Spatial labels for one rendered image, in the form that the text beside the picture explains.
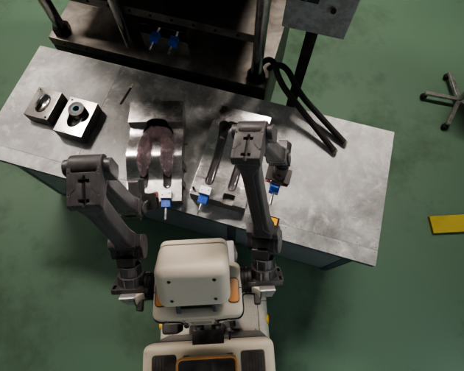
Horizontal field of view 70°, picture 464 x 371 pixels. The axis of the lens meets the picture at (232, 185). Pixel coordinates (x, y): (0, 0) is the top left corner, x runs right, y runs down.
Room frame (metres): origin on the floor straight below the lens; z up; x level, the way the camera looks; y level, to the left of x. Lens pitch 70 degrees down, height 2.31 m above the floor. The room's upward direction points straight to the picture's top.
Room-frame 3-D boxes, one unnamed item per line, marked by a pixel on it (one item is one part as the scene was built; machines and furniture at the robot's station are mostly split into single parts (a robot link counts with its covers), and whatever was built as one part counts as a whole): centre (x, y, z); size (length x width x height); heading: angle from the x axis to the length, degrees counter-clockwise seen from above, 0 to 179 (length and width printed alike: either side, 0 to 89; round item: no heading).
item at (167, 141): (0.69, 0.36, 0.90); 0.26 x 0.18 x 0.08; 1
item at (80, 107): (0.90, 0.77, 0.89); 0.08 x 0.08 x 0.04
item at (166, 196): (0.43, 0.30, 0.85); 0.13 x 0.05 x 0.05; 1
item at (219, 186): (0.68, 0.00, 0.87); 0.50 x 0.26 x 0.14; 164
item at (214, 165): (0.67, 0.01, 0.92); 0.35 x 0.16 x 0.09; 164
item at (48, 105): (0.96, 0.96, 0.83); 0.17 x 0.13 x 0.06; 164
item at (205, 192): (0.43, 0.13, 0.89); 0.13 x 0.05 x 0.05; 164
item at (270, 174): (0.51, -0.19, 1.06); 0.10 x 0.07 x 0.07; 74
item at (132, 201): (0.30, 0.34, 1.40); 0.11 x 0.06 x 0.43; 94
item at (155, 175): (0.70, 0.37, 0.85); 0.50 x 0.26 x 0.11; 1
